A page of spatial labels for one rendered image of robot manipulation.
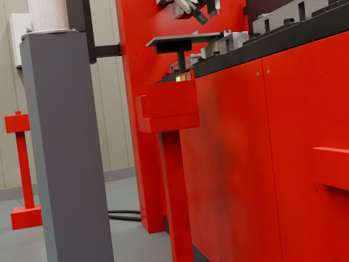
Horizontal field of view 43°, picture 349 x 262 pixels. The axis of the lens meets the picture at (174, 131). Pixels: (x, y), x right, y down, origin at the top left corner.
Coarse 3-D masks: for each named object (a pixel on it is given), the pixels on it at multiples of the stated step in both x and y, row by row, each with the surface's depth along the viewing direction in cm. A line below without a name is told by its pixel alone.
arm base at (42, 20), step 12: (36, 0) 140; (48, 0) 140; (60, 0) 143; (36, 12) 140; (48, 12) 140; (60, 12) 142; (36, 24) 141; (48, 24) 140; (60, 24) 142; (24, 36) 139
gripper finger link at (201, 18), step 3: (195, 12) 172; (198, 12) 173; (198, 15) 174; (201, 15) 174; (204, 15) 174; (198, 18) 174; (201, 18) 174; (204, 18) 174; (201, 21) 175; (204, 21) 174
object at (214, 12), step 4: (208, 0) 184; (212, 0) 180; (216, 0) 178; (208, 4) 185; (212, 4) 180; (216, 4) 178; (208, 8) 186; (212, 8) 181; (216, 8) 178; (208, 12) 186; (212, 12) 184; (216, 12) 180; (212, 16) 185
